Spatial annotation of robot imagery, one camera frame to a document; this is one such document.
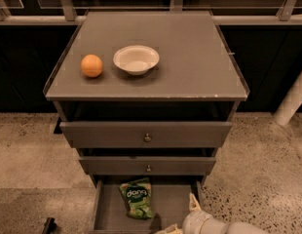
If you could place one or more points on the orange fruit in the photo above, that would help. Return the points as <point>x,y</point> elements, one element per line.
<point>91,66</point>

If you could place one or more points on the green rice chip bag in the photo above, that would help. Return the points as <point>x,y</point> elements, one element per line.
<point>137,195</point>

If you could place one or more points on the grey drawer cabinet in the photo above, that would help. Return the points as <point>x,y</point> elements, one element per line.
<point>195,80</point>

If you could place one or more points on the metal window frame rail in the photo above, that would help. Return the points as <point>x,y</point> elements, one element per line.
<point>224,12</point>

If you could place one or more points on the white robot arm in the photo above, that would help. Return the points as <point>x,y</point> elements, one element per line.
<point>219,227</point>

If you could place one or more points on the white bowl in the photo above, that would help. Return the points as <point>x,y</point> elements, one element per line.
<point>136,59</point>

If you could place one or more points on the grey top drawer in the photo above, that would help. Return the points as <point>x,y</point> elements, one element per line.
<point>122,134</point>

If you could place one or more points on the white pipe post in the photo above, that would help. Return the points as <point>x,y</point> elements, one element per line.
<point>291,102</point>

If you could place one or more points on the black object on floor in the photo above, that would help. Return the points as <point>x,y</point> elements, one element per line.
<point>50,226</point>

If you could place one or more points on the grey middle drawer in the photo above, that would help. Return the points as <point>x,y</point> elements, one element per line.
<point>147,165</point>

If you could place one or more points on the grey bottom drawer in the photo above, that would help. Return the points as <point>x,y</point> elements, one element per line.
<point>169,204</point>

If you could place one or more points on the grey drawer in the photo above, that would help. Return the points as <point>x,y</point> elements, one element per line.
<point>122,134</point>
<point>169,204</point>
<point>147,165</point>

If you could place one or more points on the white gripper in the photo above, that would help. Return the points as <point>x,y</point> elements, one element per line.
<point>192,220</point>

